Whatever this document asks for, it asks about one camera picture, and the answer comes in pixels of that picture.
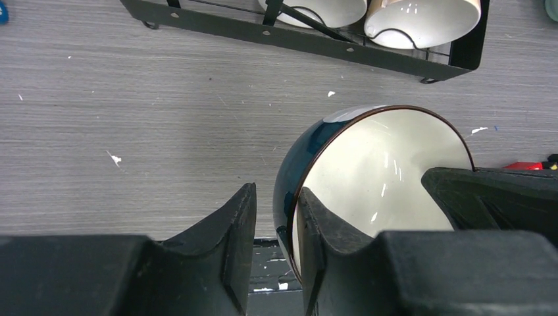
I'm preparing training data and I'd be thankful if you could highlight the yellow blue toy block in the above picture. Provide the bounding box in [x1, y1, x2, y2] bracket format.
[0, 0, 9, 25]

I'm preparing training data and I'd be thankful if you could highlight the black wire dish rack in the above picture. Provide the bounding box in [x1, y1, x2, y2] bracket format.
[122, 1, 490, 84]

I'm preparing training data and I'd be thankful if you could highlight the dark blue owl block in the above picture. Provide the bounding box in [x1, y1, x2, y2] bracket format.
[541, 153, 558, 171]

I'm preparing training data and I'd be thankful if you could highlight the cream bowl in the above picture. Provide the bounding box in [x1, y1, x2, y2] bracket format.
[283, 0, 368, 28]
[363, 0, 482, 49]

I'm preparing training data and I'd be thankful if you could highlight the cream bowl right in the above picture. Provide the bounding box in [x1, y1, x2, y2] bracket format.
[363, 0, 482, 49]

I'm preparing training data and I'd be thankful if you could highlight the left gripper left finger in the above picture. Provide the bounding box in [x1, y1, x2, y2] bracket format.
[1, 183, 257, 315]

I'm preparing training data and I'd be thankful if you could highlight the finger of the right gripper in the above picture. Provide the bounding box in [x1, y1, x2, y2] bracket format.
[421, 167, 557, 245]

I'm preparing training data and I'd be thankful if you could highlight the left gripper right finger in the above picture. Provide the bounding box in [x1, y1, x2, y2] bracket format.
[297, 188, 557, 315]

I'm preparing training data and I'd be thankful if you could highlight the cream bowl left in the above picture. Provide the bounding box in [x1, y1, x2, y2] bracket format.
[283, 0, 368, 28]

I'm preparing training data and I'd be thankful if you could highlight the red grid block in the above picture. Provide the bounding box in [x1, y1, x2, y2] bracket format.
[504, 161, 544, 170]

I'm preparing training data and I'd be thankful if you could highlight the dark teal bowl white foot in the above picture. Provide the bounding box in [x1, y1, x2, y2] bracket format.
[272, 105, 474, 279]

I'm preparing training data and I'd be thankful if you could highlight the mint green bowl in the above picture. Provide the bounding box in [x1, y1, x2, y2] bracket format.
[544, 0, 558, 22]

